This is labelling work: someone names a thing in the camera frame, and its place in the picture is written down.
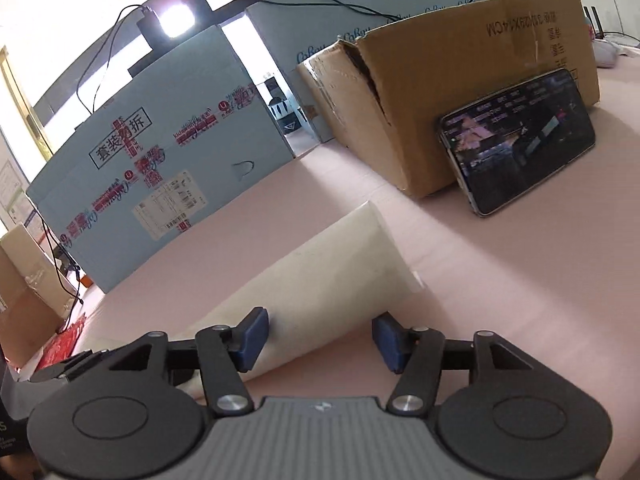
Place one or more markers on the wooden door frame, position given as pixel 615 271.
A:
pixel 20 95

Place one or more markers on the red paper cutting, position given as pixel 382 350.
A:
pixel 62 347

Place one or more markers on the white object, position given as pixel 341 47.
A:
pixel 607 52

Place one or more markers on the green bordered wall poster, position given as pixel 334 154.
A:
pixel 10 185

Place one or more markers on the pink table cloth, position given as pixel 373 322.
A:
pixel 500 285

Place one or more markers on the black smartphone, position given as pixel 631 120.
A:
pixel 520 145

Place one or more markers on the white fabric shopping bag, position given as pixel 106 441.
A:
pixel 325 270

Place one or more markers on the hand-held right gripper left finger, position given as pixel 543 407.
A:
pixel 252 337

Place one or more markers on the black light rail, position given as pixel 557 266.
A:
pixel 235 4

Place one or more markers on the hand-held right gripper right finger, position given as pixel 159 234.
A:
pixel 387 342

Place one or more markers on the black router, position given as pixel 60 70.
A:
pixel 595 22

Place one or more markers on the large brown cardboard box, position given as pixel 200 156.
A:
pixel 425 75

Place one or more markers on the large blue printed carton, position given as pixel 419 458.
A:
pixel 210 70

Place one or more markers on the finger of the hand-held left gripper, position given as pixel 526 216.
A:
pixel 75 364

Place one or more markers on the plain blue carton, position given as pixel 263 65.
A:
pixel 310 30

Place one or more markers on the black lamp unit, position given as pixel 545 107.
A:
pixel 197 7
pixel 150 27

